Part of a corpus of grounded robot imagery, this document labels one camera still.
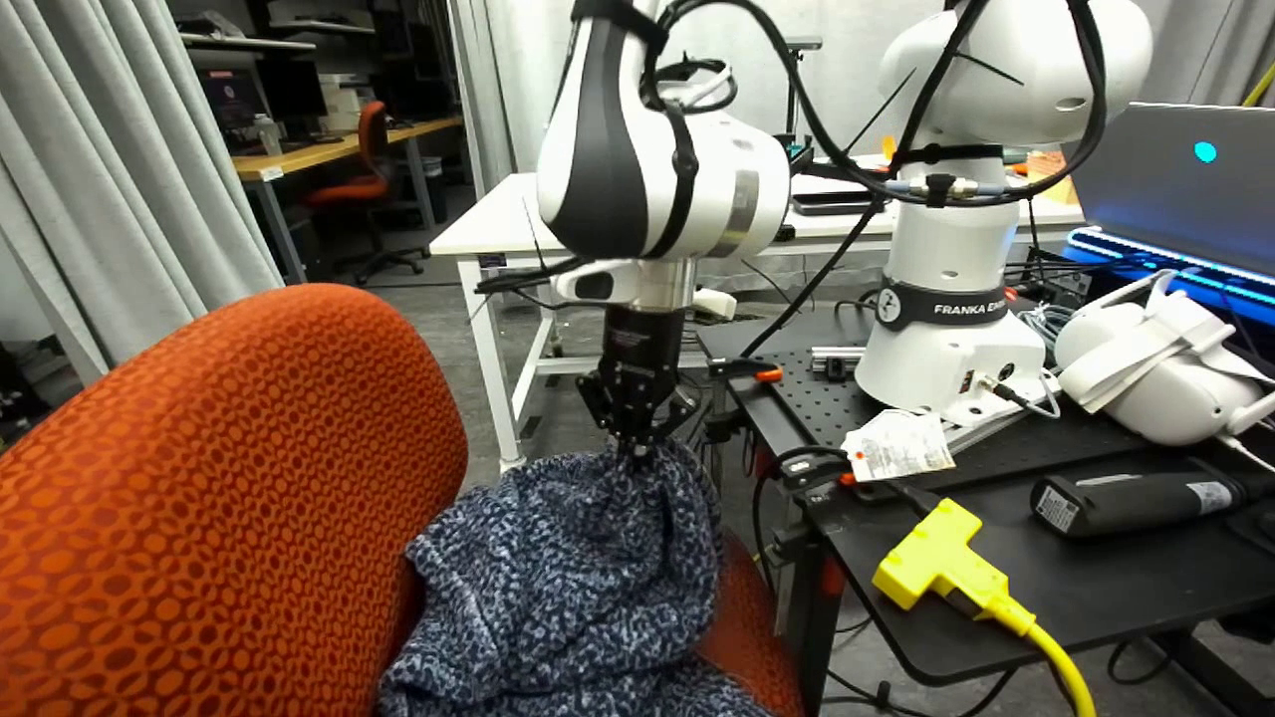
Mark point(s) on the grey speckled knit blanket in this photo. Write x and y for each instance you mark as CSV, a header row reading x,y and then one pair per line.
x,y
574,587

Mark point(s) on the white paper tag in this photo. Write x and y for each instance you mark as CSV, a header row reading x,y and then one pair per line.
x,y
897,443

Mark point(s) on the wooden background desk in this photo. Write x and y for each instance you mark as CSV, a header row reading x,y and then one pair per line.
x,y
266,174

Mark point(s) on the white power strip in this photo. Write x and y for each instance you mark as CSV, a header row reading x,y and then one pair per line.
x,y
992,406

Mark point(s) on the black robot table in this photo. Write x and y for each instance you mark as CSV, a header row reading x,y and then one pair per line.
x,y
1160,584

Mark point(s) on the black handheld device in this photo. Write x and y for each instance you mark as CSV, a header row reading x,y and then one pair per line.
x,y
1141,499

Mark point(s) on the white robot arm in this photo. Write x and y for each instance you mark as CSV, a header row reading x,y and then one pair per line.
x,y
642,186

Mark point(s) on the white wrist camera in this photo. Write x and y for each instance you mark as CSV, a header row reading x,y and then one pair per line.
x,y
598,278

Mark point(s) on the white table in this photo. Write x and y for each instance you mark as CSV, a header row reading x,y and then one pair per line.
x,y
501,233

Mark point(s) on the grey curtain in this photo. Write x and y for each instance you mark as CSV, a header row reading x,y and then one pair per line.
x,y
117,187

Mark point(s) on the white VR headset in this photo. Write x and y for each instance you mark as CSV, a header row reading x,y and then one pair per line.
x,y
1156,361

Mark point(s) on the open laptop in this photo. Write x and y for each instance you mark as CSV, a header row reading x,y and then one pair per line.
x,y
1190,187

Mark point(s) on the yellow power plug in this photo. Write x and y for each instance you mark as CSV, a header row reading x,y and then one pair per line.
x,y
937,557

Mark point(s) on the background orange chair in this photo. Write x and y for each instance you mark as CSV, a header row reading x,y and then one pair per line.
x,y
366,194

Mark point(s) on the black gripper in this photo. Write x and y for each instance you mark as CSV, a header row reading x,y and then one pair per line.
x,y
636,389

